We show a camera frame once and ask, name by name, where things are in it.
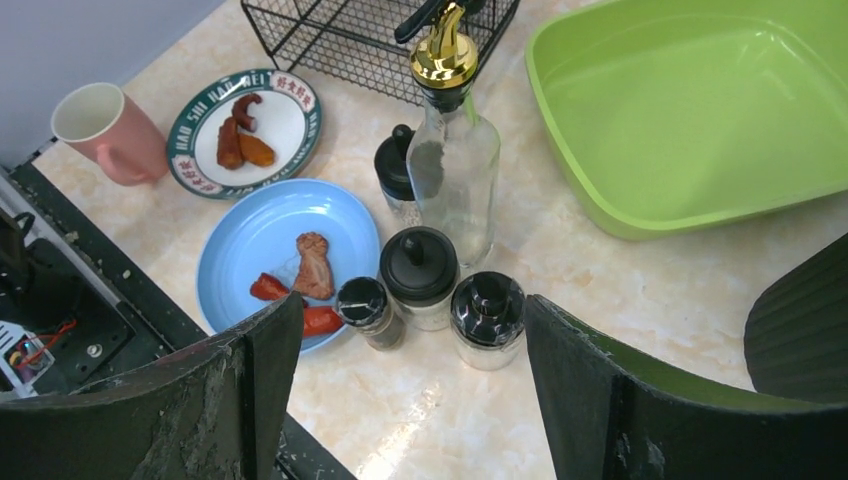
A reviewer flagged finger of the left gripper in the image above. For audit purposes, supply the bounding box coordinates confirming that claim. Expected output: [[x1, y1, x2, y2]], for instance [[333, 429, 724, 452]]
[[394, 0, 486, 44]]

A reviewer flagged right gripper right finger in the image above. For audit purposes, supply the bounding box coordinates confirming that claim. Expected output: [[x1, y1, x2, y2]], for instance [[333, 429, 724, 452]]
[[524, 295, 847, 479]]

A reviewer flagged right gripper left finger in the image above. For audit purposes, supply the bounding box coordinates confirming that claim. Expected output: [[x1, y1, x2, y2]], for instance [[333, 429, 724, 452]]
[[1, 293, 303, 479]]

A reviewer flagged clear gold-spout oil bottle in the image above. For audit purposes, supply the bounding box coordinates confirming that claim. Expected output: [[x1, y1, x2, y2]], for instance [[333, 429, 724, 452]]
[[406, 5, 501, 270]]

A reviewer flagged black-lid shaker jar back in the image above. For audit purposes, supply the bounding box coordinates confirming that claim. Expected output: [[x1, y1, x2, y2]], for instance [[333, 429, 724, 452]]
[[374, 124, 422, 229]]

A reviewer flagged black-lid shaker jar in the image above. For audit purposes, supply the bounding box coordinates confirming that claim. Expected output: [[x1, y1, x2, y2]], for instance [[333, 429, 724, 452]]
[[374, 124, 422, 229], [379, 226, 460, 331], [450, 271, 525, 371]]

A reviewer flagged red pepper piece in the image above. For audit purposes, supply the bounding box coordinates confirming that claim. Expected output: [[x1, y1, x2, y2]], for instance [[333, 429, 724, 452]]
[[249, 273, 290, 302]]

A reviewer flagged red sausage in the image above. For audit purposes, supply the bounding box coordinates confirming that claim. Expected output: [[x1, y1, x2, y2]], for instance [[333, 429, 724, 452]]
[[303, 306, 344, 337]]

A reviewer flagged green-rimmed white plate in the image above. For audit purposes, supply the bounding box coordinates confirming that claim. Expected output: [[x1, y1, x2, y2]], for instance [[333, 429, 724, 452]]
[[167, 69, 323, 200]]

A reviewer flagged brown meat piece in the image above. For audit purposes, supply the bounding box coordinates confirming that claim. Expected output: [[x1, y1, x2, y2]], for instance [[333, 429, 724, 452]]
[[292, 232, 335, 300]]

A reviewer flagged small pepper grinder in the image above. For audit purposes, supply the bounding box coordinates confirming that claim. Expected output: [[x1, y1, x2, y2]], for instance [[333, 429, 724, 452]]
[[335, 276, 405, 351]]

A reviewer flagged black trash bin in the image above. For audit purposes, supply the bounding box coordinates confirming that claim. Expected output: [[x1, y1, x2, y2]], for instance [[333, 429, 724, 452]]
[[743, 236, 847, 403]]

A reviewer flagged food on white plate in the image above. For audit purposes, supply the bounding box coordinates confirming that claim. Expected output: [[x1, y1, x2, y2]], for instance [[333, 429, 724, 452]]
[[216, 93, 275, 170]]

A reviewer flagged green plastic basin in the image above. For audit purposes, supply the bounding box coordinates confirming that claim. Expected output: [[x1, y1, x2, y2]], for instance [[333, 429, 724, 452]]
[[525, 1, 847, 240]]

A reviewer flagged pink mug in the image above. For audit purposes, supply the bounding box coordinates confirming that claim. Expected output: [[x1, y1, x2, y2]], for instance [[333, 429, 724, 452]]
[[50, 82, 169, 186]]

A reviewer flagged black wire rack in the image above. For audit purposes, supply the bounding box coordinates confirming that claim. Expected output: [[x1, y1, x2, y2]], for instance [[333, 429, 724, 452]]
[[240, 0, 521, 107]]

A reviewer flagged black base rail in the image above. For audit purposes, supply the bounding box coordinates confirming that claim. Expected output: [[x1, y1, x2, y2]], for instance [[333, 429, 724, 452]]
[[0, 162, 359, 480]]

